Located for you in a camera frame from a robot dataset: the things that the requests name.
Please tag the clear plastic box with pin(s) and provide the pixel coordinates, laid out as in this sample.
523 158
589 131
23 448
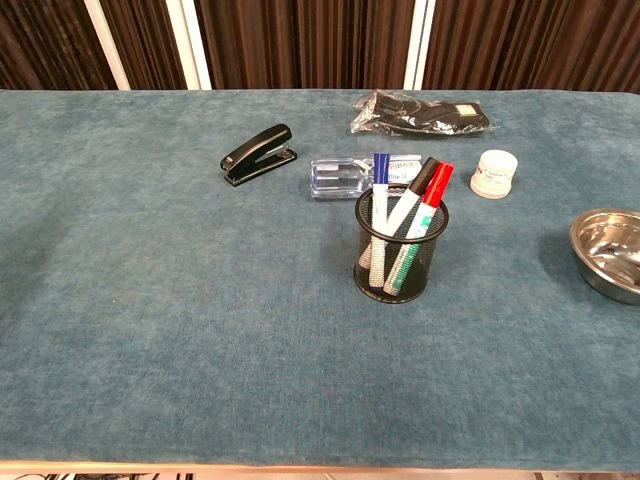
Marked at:
335 178

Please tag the stainless steel bowl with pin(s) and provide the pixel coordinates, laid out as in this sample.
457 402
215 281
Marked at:
607 250

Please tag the dark brown pleated curtain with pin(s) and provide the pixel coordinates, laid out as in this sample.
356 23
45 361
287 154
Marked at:
300 40

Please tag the red capped whiteboard marker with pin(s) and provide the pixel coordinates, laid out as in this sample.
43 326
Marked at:
439 185

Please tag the plastic bag with black cloth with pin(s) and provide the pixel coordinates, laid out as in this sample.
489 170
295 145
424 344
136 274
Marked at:
420 115

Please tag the small white plastic jar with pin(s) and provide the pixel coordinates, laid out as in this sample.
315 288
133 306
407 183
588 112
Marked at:
495 175

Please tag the white partition post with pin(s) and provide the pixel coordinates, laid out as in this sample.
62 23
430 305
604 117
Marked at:
107 45
192 45
421 45

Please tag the black stapler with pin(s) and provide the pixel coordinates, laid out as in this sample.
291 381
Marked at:
260 145

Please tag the black capped whiteboard marker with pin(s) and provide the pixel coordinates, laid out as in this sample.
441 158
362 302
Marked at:
409 199

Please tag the blue capped whiteboard marker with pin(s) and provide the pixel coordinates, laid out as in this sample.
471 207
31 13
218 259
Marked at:
381 197

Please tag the black pen cup with markers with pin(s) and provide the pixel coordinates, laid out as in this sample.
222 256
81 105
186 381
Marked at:
365 240

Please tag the blue velvet tablecloth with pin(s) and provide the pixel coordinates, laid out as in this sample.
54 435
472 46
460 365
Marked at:
200 325

